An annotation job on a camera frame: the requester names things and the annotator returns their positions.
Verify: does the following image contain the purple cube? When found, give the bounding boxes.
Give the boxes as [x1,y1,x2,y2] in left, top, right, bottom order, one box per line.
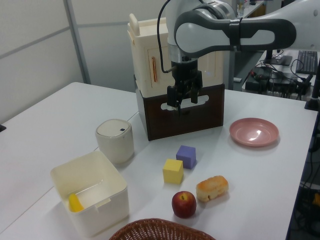
[175,145,197,170]

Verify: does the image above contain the white square plastic box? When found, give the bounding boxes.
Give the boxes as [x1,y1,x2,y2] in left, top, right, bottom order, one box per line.
[50,150,130,238]

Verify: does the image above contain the yellow banana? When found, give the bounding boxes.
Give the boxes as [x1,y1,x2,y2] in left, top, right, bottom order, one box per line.
[68,193,85,213]

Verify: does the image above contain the black electronics box with cables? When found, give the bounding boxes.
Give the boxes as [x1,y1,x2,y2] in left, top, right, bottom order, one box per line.
[244,66,313,101]

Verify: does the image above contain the yellow cube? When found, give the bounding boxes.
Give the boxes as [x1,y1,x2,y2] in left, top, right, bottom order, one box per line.
[162,158,184,185]

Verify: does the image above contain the pink plate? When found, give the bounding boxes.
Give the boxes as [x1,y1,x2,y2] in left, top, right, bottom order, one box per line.
[229,117,280,147]

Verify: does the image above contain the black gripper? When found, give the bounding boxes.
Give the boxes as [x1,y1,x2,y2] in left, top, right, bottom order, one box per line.
[166,56,203,108]

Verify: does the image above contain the red apple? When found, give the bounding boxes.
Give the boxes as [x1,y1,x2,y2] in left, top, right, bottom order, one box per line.
[171,190,197,219]

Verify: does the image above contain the black clamp mount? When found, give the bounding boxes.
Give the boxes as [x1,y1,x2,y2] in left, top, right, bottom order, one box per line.
[303,53,320,112]

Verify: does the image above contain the bread roll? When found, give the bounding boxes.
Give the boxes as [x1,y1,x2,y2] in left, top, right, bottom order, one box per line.
[195,175,230,202]

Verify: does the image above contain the white round lidded bin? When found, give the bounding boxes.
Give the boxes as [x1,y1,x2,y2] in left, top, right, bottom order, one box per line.
[95,119,135,165]

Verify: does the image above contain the cream toy cabinet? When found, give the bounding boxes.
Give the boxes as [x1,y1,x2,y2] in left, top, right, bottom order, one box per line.
[127,13,225,97]

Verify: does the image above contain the black monitor stand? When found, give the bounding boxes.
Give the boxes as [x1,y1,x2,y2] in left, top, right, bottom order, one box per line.
[262,48,293,67]

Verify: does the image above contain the black keyboard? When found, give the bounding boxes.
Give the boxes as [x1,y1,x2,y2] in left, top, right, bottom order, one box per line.
[295,50,319,75]

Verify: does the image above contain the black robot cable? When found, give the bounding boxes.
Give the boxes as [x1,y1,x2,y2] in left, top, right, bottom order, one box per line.
[156,0,176,74]

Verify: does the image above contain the brown wicker basket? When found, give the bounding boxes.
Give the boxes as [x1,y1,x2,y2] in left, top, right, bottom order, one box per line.
[108,218,217,240]

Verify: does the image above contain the dark brown wooden crate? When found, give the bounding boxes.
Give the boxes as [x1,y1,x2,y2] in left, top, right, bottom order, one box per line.
[135,83,226,141]

